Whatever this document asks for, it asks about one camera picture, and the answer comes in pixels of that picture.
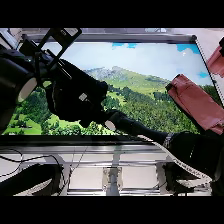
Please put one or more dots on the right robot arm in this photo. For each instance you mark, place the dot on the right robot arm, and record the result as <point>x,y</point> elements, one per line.
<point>196,150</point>

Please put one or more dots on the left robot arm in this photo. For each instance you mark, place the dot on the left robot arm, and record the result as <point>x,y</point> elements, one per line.
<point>70,93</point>

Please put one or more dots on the pink garment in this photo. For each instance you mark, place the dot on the pink garment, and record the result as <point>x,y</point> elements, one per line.
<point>196,101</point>
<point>217,61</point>

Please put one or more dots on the silver frame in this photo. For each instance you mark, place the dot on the silver frame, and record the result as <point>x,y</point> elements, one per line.
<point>133,157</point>

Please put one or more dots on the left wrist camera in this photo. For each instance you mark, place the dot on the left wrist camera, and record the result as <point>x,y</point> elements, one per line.
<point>63,34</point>

